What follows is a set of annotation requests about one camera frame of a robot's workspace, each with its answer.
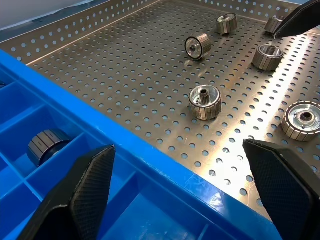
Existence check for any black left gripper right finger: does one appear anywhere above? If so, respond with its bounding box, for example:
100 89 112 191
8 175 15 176
242 138 320 240

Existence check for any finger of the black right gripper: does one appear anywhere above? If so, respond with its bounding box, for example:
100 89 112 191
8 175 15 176
273 0 320 40

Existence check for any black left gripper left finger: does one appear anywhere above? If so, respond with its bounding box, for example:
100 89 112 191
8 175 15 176
18 144 117 240

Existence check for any blue compartment tray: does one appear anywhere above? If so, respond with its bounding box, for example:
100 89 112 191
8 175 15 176
0 48 283 240

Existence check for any perforated metal tray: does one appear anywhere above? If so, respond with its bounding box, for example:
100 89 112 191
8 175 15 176
0 0 320 223

